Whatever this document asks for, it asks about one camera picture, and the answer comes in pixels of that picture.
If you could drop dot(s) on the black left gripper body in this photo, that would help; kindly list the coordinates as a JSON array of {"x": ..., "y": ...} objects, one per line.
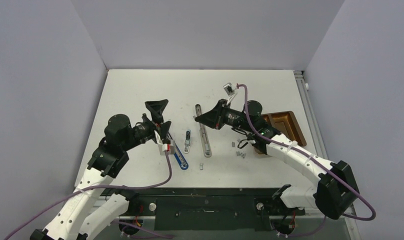
[{"x": 145, "y": 130}]

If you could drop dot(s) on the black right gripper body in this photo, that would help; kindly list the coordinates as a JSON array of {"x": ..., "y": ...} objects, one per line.
[{"x": 225, "y": 116}]

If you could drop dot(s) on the silver black stapler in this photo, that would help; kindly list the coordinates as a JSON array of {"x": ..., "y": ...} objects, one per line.
[{"x": 207, "y": 152}]

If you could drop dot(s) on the light blue staple box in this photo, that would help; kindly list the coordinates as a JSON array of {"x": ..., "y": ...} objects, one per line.
[{"x": 187, "y": 142}]

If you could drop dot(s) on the blue stapler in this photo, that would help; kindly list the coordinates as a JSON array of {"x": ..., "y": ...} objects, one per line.
[{"x": 183, "y": 164}]

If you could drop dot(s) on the brown plastic divided tray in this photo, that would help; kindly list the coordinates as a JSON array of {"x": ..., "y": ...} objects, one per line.
[{"x": 286, "y": 122}]

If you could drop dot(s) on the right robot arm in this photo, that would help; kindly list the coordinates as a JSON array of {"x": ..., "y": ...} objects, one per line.
[{"x": 334, "y": 185}]

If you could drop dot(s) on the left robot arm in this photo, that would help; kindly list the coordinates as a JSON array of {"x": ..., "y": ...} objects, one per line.
[{"x": 95, "y": 202}]

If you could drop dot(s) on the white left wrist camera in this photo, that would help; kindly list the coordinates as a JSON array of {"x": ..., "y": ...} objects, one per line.
[{"x": 164, "y": 148}]

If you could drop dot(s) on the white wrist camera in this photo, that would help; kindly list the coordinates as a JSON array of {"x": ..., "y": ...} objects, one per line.
[
  {"x": 164, "y": 148},
  {"x": 231, "y": 91}
]

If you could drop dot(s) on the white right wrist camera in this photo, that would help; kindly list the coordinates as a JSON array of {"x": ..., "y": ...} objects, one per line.
[{"x": 231, "y": 91}]

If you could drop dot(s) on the aluminium frame rail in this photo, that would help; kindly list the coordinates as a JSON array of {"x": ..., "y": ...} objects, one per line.
[{"x": 126, "y": 90}]

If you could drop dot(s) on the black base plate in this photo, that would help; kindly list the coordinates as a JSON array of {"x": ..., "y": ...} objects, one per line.
[{"x": 200, "y": 209}]

